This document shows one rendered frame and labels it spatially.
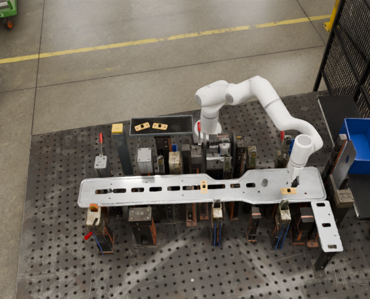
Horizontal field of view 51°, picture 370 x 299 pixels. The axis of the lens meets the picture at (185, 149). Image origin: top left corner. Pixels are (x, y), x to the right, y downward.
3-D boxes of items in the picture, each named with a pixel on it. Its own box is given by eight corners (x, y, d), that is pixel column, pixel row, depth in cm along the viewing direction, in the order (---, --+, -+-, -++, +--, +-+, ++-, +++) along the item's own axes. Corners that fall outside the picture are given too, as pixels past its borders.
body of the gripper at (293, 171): (288, 152, 194) (284, 165, 203) (292, 168, 187) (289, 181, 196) (303, 151, 194) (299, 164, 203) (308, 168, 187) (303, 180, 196)
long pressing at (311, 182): (76, 212, 212) (75, 210, 210) (81, 178, 225) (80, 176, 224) (328, 201, 210) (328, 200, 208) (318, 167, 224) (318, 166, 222)
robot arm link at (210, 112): (197, 109, 258) (199, 84, 238) (220, 99, 264) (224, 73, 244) (207, 121, 252) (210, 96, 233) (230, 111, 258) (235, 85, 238)
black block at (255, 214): (245, 245, 227) (250, 222, 204) (243, 228, 233) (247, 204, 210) (259, 244, 227) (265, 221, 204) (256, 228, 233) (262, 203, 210)
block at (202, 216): (200, 220, 238) (199, 196, 215) (198, 202, 246) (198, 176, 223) (209, 219, 238) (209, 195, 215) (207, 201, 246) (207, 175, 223)
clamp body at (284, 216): (268, 251, 224) (277, 223, 197) (265, 232, 231) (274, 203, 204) (284, 250, 224) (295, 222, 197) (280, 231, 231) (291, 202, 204)
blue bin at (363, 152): (347, 174, 215) (354, 159, 205) (337, 132, 234) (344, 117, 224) (378, 174, 214) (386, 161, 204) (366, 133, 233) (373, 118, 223)
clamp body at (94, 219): (97, 257, 226) (82, 229, 197) (99, 234, 235) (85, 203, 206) (115, 256, 226) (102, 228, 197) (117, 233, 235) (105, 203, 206)
